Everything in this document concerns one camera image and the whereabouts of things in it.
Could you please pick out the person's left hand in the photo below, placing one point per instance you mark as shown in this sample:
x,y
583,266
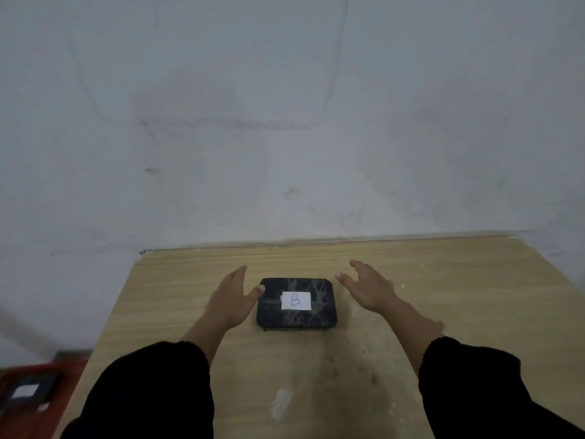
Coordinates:
x,y
228,304

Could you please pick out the person's right hand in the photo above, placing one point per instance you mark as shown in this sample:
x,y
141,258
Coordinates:
x,y
372,290

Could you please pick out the person's right thumb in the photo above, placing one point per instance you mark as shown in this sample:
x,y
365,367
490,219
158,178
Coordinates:
x,y
345,279

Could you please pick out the person's left thumb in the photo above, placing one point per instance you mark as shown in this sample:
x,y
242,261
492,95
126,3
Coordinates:
x,y
255,294

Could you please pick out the person's left forearm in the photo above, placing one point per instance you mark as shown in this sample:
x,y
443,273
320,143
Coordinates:
x,y
155,388

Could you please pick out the person's right forearm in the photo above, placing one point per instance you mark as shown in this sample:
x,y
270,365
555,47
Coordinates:
x,y
466,388

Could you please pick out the white paper label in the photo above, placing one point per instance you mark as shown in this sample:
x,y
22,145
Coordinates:
x,y
295,300

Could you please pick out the black marbled box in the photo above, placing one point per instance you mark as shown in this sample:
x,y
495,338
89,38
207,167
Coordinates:
x,y
299,315

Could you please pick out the red plastic crate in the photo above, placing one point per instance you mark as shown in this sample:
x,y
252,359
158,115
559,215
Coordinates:
x,y
45,406

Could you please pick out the black box in crate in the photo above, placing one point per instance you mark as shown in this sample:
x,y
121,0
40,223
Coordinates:
x,y
32,386

